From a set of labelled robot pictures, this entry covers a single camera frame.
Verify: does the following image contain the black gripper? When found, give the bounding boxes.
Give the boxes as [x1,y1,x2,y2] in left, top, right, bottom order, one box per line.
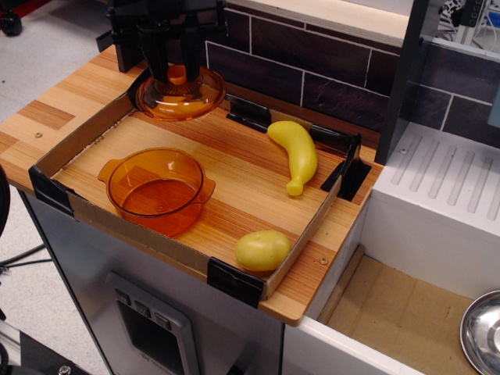
[106,1,227,82]

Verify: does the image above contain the orange transparent pot lid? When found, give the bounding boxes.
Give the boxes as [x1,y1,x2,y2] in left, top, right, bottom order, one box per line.
[135,64,227,121]

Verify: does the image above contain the orange transparent plastic pot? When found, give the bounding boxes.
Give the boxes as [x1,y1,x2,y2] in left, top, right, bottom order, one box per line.
[98,148,216,238]

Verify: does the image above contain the black caster wheel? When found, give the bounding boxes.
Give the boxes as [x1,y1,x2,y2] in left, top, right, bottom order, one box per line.
[1,10,23,37]

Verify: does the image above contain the cardboard fence with black tape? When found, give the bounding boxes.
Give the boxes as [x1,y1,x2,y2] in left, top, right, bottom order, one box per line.
[30,86,380,310]

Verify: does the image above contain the yellow toy banana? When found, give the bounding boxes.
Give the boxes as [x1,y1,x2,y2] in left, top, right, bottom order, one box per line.
[267,120,318,196]

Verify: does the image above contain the yellow toy potato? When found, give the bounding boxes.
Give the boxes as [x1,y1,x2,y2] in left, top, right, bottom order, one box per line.
[235,230,291,272]

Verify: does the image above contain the silver toy dishwasher front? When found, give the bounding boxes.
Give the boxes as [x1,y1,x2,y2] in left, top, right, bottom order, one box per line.
[22,194,284,374]

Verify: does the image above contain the white toy sink unit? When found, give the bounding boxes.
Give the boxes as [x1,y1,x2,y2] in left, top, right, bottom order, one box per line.
[282,124,499,374]

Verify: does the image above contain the stainless steel bowl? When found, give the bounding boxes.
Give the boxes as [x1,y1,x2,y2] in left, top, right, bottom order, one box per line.
[459,291,499,375]

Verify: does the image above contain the black floor cables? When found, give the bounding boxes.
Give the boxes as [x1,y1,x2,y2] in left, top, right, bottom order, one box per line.
[0,243,53,274]

